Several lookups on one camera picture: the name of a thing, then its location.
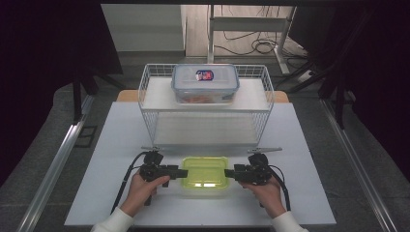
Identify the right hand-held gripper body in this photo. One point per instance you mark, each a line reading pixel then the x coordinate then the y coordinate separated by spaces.
pixel 254 174

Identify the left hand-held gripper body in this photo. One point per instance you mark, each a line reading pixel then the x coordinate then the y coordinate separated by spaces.
pixel 153 170

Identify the green translucent food container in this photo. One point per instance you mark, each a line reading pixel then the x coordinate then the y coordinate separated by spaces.
pixel 204 170

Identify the clear lidded food container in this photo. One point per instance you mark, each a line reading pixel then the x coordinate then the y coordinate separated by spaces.
pixel 206 88

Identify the person's left hand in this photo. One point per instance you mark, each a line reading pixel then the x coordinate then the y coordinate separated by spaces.
pixel 140 193

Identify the person's right hand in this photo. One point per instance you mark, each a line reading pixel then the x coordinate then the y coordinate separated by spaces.
pixel 269 196

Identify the wooden board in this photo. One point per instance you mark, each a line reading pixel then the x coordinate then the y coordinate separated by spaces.
pixel 127 96

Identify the black stand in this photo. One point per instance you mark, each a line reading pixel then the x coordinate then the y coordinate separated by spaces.
pixel 77 103
pixel 340 106

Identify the white power strip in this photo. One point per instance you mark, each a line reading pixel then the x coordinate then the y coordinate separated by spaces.
pixel 305 76

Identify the black curtain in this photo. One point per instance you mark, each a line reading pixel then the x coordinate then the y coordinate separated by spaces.
pixel 38 64
pixel 380 80

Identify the metal floor rail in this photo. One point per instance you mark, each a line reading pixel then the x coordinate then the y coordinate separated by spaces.
pixel 354 158
pixel 54 167

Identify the white desk frame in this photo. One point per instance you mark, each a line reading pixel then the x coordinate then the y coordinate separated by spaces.
pixel 248 24

